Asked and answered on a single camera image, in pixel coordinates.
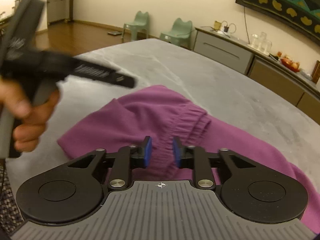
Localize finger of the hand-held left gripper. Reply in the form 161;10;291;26
111;68;139;89

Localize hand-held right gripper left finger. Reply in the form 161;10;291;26
67;135;153;189

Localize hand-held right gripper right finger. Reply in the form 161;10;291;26
173;136;257;189

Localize purple pants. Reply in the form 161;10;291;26
57;85;317;228

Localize person's left hand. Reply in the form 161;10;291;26
0;79;61;153

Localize green plastic chair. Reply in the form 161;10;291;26
122;11;150;42
159;18;194;50

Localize white door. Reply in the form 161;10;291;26
47;0;75;26

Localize grey and brown sideboard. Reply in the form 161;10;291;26
193;26;320;113

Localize white power strip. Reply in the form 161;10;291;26
217;21;237;37

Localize set of clear glasses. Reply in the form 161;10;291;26
249;31;273;55

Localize person's patterned clothing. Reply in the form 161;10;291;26
0;164;24;233

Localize red fruit bowl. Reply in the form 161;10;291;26
280;54;301;72

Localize wooden framed board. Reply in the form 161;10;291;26
312;60;320;84

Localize black wall cable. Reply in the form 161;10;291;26
243;5;251;44

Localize dark patterned wall hanging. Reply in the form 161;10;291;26
235;0;320;46

